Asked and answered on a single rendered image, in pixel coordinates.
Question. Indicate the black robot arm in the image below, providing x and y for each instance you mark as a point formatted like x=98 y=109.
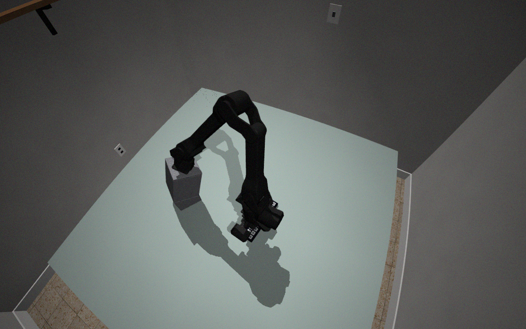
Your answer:
x=255 y=186

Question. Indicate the black keyboard case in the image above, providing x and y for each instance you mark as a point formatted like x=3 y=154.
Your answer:
x=257 y=229

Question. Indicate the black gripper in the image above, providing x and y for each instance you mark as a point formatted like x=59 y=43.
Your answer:
x=239 y=231

